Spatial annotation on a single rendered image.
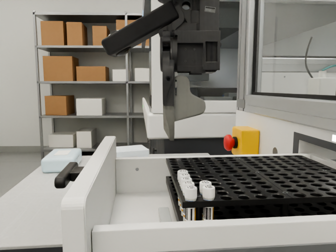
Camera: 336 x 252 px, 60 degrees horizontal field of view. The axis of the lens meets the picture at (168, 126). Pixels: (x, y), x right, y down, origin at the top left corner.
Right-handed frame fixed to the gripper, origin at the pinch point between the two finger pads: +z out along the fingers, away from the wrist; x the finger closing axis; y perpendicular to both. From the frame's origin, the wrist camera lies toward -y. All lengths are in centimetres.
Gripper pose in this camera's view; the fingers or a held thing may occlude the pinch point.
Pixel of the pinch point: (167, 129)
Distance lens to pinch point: 44.0
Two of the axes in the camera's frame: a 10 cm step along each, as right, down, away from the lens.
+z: 0.0, 9.9, 1.3
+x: 0.3, -1.3, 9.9
